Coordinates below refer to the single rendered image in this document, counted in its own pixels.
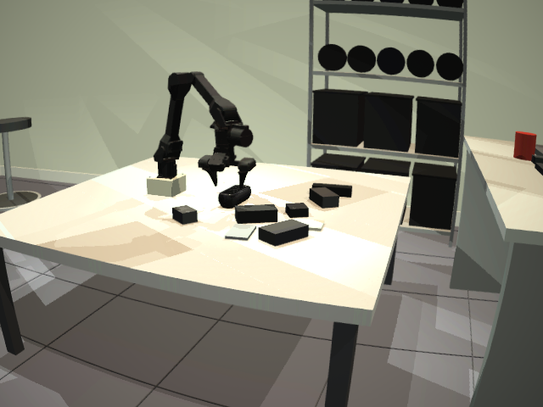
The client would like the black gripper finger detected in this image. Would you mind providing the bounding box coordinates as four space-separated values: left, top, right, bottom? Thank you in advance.
238 170 248 189
201 169 218 187

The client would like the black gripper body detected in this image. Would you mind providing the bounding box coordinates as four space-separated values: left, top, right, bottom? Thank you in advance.
198 143 256 172

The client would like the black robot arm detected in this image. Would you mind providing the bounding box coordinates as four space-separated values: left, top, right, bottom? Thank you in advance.
154 71 253 179

